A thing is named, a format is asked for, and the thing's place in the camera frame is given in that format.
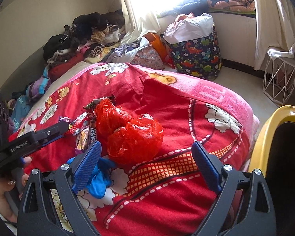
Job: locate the orange patterned folded quilt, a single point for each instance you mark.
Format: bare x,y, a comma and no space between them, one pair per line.
232,5

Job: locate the orange bag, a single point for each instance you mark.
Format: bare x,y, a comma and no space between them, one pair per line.
157,44

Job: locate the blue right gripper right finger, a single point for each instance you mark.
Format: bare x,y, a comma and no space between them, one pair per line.
209,166

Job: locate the pile of dark clothes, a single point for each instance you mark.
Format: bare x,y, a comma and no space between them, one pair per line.
81,31

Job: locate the white clothes in basket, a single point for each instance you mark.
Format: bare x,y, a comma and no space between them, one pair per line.
188,27

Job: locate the dinosaur print laundry basket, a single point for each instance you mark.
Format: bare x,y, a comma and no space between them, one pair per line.
200,57

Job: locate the right cream curtain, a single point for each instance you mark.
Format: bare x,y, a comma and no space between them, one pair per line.
275,30

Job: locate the energy bar wrapper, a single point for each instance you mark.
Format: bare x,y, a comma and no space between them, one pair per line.
86,137

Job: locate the floral pink fabric bag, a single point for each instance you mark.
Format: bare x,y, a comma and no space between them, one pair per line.
148,57

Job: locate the red silver candy wrapper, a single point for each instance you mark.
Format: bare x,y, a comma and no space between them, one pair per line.
79,124

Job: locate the left cream curtain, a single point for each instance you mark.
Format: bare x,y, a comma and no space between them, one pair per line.
140,19

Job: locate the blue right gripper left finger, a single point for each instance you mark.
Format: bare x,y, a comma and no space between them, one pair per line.
83,165

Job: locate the yellow rim trash bin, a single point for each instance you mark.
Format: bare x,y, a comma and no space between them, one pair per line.
274,155

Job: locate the dark blue jacket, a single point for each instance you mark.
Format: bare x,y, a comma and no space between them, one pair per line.
197,7

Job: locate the red floral blanket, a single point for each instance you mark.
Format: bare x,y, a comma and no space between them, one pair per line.
147,182

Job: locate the lavender white clothing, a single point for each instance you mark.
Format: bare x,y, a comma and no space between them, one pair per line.
126,53

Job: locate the cream curtain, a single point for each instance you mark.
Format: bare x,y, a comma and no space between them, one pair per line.
140,19
275,30

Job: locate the dark foil wrapper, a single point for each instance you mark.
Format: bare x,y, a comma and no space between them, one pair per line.
92,105

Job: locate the purple candy wrapper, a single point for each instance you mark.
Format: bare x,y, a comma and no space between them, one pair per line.
65,120

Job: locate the red plastic bag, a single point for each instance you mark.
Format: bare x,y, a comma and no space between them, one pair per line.
128,140

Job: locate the white wire side table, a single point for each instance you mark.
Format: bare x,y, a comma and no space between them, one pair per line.
279,79

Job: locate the blue plastic wrapper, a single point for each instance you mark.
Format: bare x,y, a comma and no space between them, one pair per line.
99,179

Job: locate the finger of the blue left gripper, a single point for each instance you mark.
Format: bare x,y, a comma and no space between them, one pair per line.
51,134

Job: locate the left hand painted nails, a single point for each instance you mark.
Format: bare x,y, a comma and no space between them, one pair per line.
6,212

